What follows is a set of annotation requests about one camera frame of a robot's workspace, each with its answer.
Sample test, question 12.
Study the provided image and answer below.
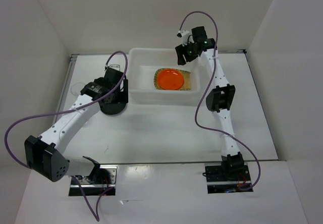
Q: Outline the black round dish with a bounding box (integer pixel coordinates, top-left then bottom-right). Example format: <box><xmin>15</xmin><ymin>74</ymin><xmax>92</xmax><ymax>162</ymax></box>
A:
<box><xmin>99</xmin><ymin>102</ymin><xmax>127</xmax><ymax>116</ymax></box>

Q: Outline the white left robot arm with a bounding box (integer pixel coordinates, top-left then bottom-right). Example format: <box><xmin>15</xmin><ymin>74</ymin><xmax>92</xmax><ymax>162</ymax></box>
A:
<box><xmin>24</xmin><ymin>68</ymin><xmax>128</xmax><ymax>184</ymax></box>

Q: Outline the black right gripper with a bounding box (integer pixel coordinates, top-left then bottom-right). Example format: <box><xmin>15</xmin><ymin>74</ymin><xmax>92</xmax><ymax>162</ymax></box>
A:
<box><xmin>175</xmin><ymin>39</ymin><xmax>198</xmax><ymax>65</ymax></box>

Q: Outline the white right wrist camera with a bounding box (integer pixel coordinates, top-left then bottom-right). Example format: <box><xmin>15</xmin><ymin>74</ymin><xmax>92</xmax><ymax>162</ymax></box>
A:
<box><xmin>177</xmin><ymin>30</ymin><xmax>191</xmax><ymax>46</ymax></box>

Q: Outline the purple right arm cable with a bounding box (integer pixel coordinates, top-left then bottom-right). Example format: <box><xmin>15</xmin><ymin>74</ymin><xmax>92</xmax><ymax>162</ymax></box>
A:
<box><xmin>178</xmin><ymin>11</ymin><xmax>262</xmax><ymax>192</ymax></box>

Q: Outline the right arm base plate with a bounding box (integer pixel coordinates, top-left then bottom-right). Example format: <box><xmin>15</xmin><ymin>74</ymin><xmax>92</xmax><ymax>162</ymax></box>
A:
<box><xmin>202</xmin><ymin>162</ymin><xmax>253</xmax><ymax>194</ymax></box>

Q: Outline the orange plastic plate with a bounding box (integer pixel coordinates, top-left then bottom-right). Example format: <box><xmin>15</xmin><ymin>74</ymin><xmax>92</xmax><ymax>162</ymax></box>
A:
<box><xmin>156</xmin><ymin>69</ymin><xmax>184</xmax><ymax>90</ymax></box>

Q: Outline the clear plastic bin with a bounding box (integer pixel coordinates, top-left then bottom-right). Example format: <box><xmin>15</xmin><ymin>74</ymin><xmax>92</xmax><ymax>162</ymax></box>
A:
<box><xmin>127</xmin><ymin>48</ymin><xmax>201</xmax><ymax>106</ymax></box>

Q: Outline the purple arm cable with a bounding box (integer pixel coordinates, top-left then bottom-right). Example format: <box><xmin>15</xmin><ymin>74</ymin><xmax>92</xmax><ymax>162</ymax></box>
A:
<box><xmin>178</xmin><ymin>11</ymin><xmax>262</xmax><ymax>192</ymax></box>
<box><xmin>4</xmin><ymin>50</ymin><xmax>130</xmax><ymax>222</ymax></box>

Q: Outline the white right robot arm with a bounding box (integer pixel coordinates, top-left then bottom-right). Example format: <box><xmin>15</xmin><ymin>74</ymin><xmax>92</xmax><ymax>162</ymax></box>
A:
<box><xmin>175</xmin><ymin>26</ymin><xmax>244</xmax><ymax>181</ymax></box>

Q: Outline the clear plastic cup far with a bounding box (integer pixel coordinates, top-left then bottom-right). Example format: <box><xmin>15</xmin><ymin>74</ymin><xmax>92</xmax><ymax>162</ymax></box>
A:
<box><xmin>70</xmin><ymin>82</ymin><xmax>85</xmax><ymax>96</ymax></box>

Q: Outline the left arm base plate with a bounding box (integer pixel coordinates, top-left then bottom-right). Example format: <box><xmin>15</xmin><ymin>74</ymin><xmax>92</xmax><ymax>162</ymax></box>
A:
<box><xmin>69</xmin><ymin>164</ymin><xmax>118</xmax><ymax>196</ymax></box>

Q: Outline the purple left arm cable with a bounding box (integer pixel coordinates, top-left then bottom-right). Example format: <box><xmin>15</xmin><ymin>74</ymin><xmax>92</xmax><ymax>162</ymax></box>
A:
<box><xmin>4</xmin><ymin>50</ymin><xmax>130</xmax><ymax>222</ymax></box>

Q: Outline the woven bamboo tray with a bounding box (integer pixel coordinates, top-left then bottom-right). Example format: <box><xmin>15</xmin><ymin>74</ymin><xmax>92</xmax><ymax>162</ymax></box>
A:
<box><xmin>153</xmin><ymin>68</ymin><xmax>191</xmax><ymax>91</ymax></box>

